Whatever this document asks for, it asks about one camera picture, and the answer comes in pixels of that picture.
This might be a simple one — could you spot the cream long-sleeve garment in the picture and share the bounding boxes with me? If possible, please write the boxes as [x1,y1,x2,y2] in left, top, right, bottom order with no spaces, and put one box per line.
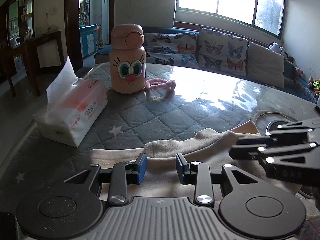
[89,120,301,198]

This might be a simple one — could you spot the grey quilted table cover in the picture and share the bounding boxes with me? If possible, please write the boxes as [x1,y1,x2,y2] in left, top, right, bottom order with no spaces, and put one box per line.
[1,64,319,239]

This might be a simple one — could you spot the plain beige cushion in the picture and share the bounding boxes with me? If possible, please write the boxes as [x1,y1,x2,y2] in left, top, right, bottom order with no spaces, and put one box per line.
[246,42,285,88]

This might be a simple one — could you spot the colourful plush toys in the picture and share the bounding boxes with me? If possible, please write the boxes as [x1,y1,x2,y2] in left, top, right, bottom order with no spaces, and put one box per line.
[308,77,320,96]

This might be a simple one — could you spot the tissue pack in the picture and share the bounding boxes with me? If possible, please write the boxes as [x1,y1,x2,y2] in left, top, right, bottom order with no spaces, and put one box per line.
[33,58,108,147]

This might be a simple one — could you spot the white plush toy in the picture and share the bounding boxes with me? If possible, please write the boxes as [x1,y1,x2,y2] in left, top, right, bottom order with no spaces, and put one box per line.
[269,42,287,56]

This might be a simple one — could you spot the middle butterfly cushion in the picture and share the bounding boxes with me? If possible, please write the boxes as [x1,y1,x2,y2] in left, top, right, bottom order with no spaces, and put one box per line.
[198,28,248,76]

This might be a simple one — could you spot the butterfly cushion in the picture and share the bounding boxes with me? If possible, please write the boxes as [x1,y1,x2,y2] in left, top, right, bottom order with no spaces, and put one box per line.
[144,33,199,69]
[198,28,248,76]

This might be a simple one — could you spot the pink cartoon water bottle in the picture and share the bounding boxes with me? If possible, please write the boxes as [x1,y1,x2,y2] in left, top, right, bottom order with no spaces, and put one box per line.
[109,24,146,94]

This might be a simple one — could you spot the left butterfly cushion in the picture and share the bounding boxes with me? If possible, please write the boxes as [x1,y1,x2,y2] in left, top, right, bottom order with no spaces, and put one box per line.
[144,33,199,69]

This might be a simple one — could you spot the window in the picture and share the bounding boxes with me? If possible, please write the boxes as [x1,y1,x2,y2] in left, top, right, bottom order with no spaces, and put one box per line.
[177,0,285,37]

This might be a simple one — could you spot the dark wooden cabinet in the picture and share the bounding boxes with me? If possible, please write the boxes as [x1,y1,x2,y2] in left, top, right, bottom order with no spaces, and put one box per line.
[1,0,66,96]

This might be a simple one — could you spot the pink bottle strap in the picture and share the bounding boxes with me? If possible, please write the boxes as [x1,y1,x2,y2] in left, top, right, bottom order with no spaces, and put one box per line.
[145,77,177,98]

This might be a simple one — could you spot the dark door frame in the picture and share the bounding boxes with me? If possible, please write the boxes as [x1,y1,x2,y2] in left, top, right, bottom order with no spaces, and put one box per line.
[64,0,114,72]

